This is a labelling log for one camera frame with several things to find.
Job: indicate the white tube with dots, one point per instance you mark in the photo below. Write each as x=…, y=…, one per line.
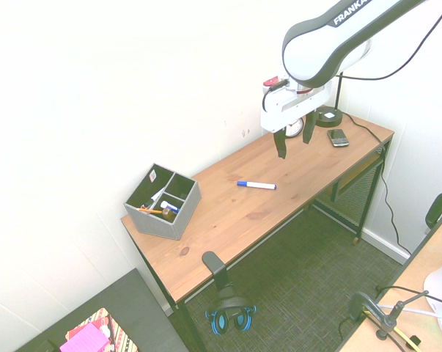
x=158, y=195

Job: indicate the black C-clamp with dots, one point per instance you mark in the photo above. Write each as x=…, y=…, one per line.
x=365, y=304

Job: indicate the black twin-bell alarm clock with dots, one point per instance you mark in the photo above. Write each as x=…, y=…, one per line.
x=295, y=128

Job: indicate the orange pencil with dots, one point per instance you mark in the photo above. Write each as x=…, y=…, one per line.
x=151, y=211

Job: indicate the yellow strip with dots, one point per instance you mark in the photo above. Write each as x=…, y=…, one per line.
x=404, y=335

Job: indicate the red patterned striped box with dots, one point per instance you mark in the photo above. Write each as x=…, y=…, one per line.
x=119, y=335

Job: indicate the black headphone hanger clamp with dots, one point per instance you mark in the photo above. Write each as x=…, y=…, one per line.
x=213, y=262

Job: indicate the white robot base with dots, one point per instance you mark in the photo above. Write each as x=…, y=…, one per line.
x=438, y=287

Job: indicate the wooden desk with black frame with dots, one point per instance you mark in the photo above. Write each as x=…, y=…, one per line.
x=242, y=212

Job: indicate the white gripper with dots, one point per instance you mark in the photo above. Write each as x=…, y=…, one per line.
x=283, y=110

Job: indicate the black lamp base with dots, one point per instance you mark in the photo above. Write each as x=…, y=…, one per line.
x=330, y=118

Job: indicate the pink sticky note block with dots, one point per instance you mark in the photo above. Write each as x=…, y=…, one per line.
x=85, y=339

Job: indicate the plywood table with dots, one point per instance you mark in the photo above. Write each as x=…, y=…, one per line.
x=415, y=264

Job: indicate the black and blue headphones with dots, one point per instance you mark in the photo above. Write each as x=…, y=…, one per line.
x=229, y=304

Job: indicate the white marker with blue cap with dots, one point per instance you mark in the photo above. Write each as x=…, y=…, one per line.
x=259, y=185

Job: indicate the grey fabric desk organizer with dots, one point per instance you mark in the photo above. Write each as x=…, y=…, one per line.
x=158, y=227

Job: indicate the small brown bottle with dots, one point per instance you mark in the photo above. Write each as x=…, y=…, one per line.
x=168, y=215

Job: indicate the black cabinet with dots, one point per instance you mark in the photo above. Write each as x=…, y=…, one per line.
x=132, y=297

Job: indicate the black mobile phone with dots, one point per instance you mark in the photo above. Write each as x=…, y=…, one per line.
x=338, y=137

